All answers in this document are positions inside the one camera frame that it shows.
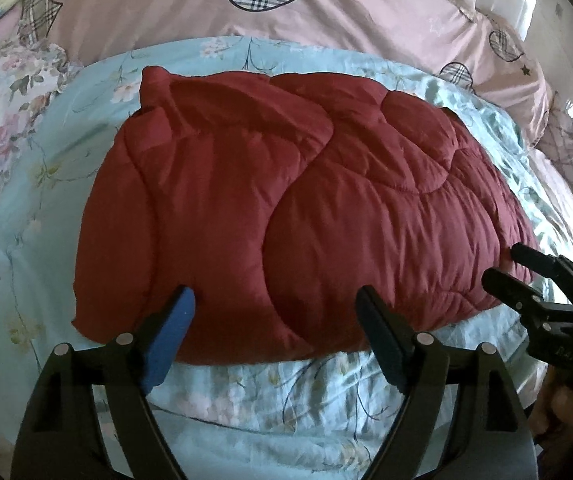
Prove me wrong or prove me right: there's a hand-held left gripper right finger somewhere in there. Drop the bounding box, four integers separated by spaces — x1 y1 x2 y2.
355 284 538 480

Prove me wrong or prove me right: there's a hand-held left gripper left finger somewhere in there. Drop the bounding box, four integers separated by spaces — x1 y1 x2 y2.
10 285 197 480

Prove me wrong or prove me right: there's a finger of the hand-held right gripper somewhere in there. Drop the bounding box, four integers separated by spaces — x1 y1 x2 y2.
510 243 573 293
481 267 558 317

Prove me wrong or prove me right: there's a red padded jacket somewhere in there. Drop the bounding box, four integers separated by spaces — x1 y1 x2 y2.
70 66 540 364

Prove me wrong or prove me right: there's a person's right hand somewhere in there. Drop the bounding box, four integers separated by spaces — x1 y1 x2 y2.
535 372 573 453

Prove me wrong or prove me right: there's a light blue floral bed sheet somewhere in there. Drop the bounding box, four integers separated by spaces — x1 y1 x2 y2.
0 35 573 480

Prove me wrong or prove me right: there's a pink checked pillow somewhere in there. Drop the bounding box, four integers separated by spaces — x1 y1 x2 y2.
535 94 573 182

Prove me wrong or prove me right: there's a white floral pillow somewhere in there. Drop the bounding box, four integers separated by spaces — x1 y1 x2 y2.
0 42 83 235

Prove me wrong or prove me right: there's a pink duvet with plaid hearts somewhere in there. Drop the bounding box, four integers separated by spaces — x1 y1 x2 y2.
16 0 555 149

